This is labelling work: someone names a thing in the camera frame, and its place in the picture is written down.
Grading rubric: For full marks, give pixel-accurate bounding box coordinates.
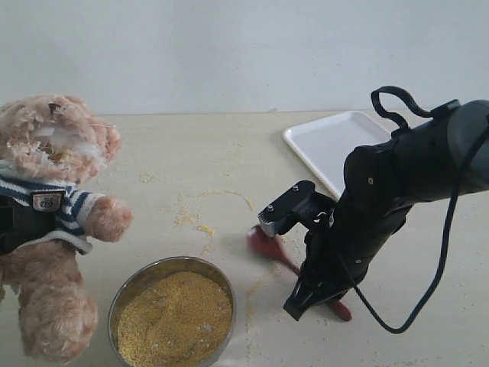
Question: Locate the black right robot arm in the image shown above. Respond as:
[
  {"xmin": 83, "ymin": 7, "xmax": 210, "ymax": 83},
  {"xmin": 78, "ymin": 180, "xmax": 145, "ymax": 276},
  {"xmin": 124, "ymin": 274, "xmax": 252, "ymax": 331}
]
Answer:
[{"xmin": 280, "ymin": 100, "xmax": 488, "ymax": 319}]

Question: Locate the round steel bowl of millet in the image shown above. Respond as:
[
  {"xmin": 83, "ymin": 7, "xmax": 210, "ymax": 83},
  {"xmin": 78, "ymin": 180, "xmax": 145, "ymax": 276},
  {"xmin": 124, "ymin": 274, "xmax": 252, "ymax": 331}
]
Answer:
[{"xmin": 108, "ymin": 256, "xmax": 236, "ymax": 366}]

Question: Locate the black flat ribbon cable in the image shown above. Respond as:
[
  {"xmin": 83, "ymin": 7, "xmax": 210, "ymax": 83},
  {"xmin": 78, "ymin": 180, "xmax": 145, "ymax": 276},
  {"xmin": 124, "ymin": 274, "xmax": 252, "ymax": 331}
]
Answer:
[{"xmin": 370, "ymin": 86, "xmax": 461, "ymax": 135}]

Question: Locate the dark red wooden spoon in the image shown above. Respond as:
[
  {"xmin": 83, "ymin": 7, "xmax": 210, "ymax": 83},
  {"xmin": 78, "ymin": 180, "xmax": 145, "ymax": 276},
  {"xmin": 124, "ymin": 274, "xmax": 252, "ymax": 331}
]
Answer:
[{"xmin": 247, "ymin": 225, "xmax": 352, "ymax": 322}]

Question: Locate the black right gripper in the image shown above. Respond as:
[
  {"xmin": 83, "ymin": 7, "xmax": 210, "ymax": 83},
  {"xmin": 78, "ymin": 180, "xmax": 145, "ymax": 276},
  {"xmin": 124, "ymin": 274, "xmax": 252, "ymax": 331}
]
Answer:
[{"xmin": 283, "ymin": 196, "xmax": 412, "ymax": 320}]

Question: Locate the beige teddy bear striped sweater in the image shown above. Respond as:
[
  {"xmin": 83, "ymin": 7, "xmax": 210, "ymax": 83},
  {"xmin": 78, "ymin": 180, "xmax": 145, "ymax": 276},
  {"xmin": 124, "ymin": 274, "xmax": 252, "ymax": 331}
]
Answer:
[{"xmin": 1, "ymin": 94, "xmax": 133, "ymax": 364}]

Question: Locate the black round cable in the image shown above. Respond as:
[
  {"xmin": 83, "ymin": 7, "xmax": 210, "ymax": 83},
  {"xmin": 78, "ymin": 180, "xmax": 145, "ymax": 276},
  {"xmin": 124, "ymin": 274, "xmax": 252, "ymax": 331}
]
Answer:
[{"xmin": 353, "ymin": 125, "xmax": 489, "ymax": 333}]

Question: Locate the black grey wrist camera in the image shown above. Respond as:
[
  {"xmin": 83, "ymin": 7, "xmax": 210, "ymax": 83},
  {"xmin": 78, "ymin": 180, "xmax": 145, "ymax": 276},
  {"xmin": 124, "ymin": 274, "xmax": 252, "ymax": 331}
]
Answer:
[{"xmin": 258, "ymin": 180, "xmax": 336, "ymax": 237}]

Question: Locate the white rectangular plastic tray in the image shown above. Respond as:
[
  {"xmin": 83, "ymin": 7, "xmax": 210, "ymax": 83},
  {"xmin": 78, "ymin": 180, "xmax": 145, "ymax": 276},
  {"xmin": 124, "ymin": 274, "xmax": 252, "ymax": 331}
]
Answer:
[{"xmin": 283, "ymin": 111, "xmax": 390, "ymax": 199}]

